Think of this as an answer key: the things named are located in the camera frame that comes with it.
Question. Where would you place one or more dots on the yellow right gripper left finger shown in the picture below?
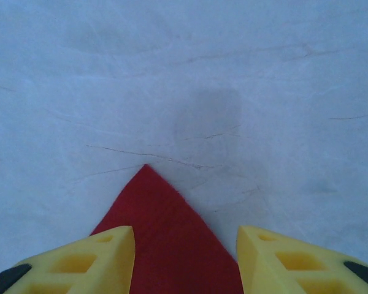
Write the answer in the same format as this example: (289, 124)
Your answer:
(79, 263)

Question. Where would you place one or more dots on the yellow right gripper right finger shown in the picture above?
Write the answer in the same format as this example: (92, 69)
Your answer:
(279, 263)

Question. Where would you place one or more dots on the red t-shirt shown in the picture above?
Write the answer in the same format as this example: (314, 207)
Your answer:
(171, 239)

